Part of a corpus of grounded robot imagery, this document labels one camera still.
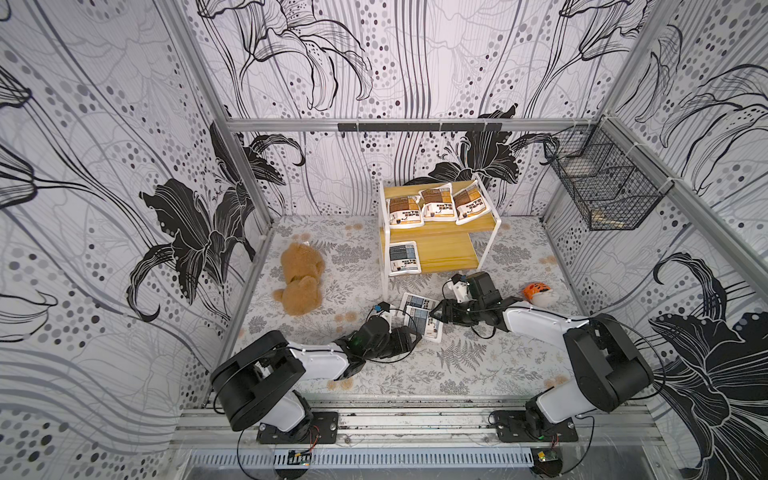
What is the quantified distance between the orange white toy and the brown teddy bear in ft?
2.25

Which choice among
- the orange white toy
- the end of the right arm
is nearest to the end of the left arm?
the end of the right arm

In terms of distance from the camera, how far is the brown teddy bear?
90 cm

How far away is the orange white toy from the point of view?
36.2 inches
